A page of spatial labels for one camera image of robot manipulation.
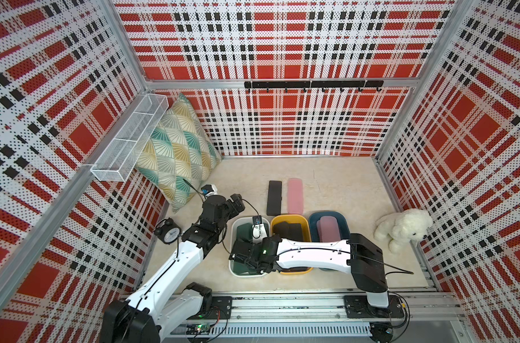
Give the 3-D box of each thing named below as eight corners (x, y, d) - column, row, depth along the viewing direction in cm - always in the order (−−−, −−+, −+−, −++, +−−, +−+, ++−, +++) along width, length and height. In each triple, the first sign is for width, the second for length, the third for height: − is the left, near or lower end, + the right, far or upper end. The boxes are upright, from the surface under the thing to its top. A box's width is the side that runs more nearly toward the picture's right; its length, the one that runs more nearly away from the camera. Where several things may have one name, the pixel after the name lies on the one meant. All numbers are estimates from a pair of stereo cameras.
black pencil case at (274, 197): (266, 215, 100) (266, 212, 98) (267, 184, 112) (267, 181, 110) (282, 215, 100) (282, 212, 98) (281, 184, 112) (281, 181, 110)
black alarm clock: (161, 244, 91) (151, 235, 84) (167, 227, 96) (158, 217, 89) (178, 244, 91) (169, 235, 84) (183, 227, 96) (175, 217, 89)
